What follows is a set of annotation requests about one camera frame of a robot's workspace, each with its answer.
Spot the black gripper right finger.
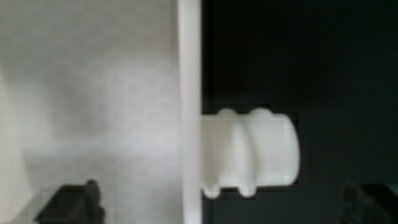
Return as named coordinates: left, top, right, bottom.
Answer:
left=339, top=182, right=398, bottom=224

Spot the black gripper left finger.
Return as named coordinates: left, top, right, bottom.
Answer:
left=33, top=180, right=105, bottom=224

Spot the white cabinet top knob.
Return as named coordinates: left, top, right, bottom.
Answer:
left=201, top=108, right=300, bottom=199

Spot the white cabinet body box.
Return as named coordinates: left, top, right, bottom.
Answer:
left=0, top=0, right=202, bottom=224

